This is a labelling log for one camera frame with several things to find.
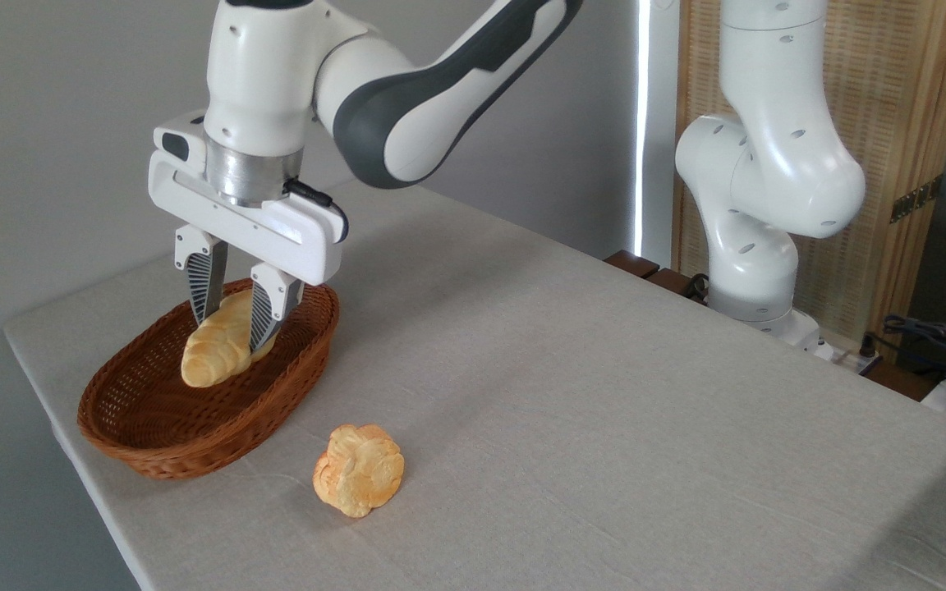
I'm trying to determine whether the dark brown wooden block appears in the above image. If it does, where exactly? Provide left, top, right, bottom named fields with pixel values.
left=604, top=250, right=661, bottom=280
left=645, top=268, right=708, bottom=305

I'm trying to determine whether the beige tablecloth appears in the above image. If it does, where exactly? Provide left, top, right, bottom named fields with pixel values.
left=3, top=182, right=946, bottom=591

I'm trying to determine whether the long braided bread loaf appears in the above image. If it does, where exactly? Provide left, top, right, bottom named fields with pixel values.
left=181, top=287, right=281, bottom=388

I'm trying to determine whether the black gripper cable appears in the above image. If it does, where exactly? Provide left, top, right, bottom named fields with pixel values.
left=282, top=178, right=351, bottom=245

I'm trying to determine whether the dark metal screen hinge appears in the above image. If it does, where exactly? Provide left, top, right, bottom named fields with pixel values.
left=890, top=174, right=944, bottom=224

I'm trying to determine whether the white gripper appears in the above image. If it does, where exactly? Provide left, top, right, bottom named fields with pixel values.
left=149, top=152, right=349, bottom=354

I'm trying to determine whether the white power strip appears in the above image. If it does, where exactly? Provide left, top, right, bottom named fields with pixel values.
left=816, top=338, right=884, bottom=376

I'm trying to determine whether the wooden folding screen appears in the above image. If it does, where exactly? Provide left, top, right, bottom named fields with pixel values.
left=672, top=0, right=946, bottom=355

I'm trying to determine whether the round knotted bread roll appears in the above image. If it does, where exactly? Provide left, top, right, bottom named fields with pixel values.
left=313, top=424, right=406, bottom=518

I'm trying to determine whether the black and blue cable bundle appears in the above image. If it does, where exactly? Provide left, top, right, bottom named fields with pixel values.
left=863, top=314, right=946, bottom=372

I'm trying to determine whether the brown wicker basket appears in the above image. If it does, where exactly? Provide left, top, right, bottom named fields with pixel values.
left=77, top=277, right=340, bottom=480

